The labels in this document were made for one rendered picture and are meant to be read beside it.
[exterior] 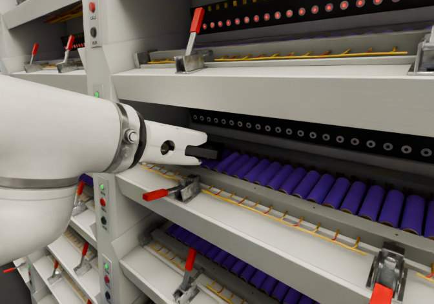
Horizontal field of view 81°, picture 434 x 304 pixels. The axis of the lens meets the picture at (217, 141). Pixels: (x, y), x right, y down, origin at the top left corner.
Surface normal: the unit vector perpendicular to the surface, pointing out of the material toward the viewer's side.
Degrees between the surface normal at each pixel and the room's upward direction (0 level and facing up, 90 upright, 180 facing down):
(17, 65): 90
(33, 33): 90
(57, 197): 90
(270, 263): 106
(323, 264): 16
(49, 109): 60
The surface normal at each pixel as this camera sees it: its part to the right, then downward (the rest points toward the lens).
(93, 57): -0.64, 0.14
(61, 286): -0.14, -0.90
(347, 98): -0.62, 0.40
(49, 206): 0.87, 0.07
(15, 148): 0.68, 0.39
